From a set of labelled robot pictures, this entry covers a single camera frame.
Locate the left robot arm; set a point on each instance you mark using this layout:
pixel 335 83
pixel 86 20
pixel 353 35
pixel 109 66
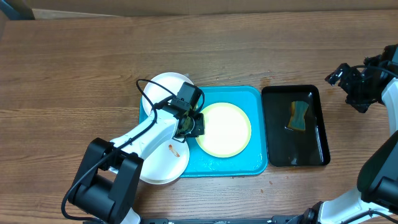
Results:
pixel 105 184

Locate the yellow-green rimmed plate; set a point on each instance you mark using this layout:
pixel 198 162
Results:
pixel 227 130

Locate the teal plastic tray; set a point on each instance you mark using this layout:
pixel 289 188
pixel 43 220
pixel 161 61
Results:
pixel 253 159

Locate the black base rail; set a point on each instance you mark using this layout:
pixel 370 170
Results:
pixel 276 219

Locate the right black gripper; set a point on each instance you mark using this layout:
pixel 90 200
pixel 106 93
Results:
pixel 351 75

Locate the black plastic tray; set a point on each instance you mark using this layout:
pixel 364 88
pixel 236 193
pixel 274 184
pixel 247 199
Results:
pixel 287 147

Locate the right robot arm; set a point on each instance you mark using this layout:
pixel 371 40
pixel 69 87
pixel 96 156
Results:
pixel 375 194

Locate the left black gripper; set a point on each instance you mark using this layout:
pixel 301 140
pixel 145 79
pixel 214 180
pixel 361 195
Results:
pixel 199 129

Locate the green yellow sponge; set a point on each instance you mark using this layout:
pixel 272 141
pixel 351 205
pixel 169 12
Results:
pixel 298 110

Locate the white plate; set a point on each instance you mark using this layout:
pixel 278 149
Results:
pixel 166 164
pixel 170 80

